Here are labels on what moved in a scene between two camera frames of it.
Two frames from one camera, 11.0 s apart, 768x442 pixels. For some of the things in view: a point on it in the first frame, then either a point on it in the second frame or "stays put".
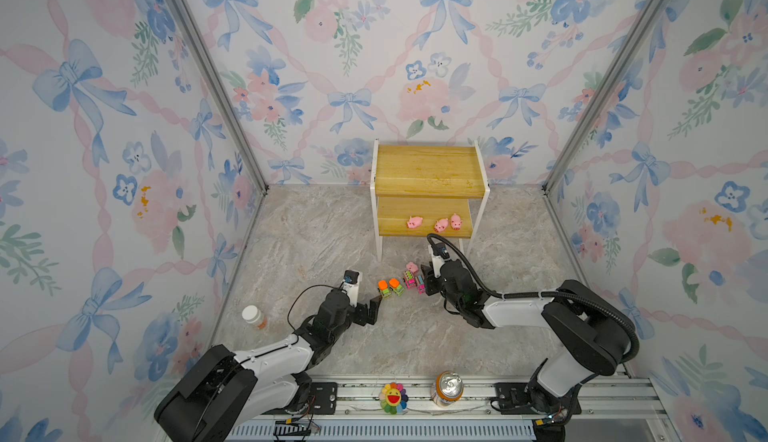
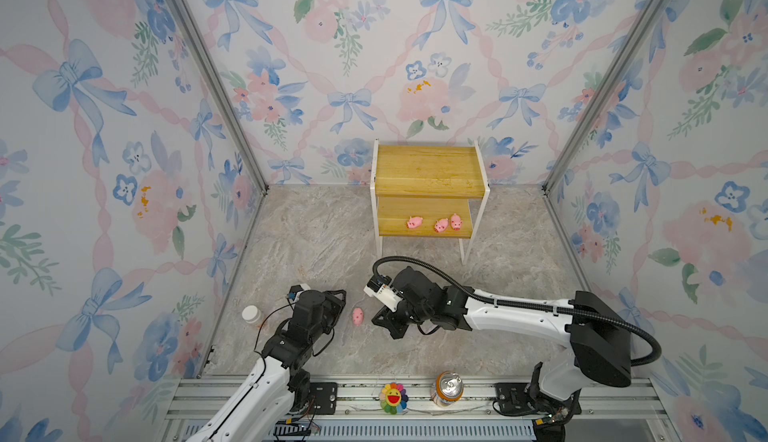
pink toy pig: (414, 222) stays put
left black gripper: (371, 315) -> (333, 303)
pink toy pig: (441, 225) stays put
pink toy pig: (456, 222) stays put
